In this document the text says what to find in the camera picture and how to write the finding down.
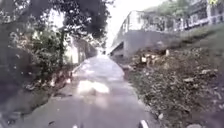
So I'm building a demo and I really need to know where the wood of trees and bushes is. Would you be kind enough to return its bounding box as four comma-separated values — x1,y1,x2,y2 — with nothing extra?
0,0,112,91

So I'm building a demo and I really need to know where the leaf-covered earth slope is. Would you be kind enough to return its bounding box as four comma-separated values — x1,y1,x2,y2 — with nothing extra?
121,23,224,128

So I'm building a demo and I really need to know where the grey concrete building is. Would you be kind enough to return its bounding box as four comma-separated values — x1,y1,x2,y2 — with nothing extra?
107,0,224,60

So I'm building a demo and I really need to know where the grey concrete path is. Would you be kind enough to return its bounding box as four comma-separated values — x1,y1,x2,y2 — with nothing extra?
9,54,158,128

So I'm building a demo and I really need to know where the leaf-strewn earth verge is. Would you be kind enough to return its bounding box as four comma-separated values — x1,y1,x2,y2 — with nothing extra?
0,63,83,128

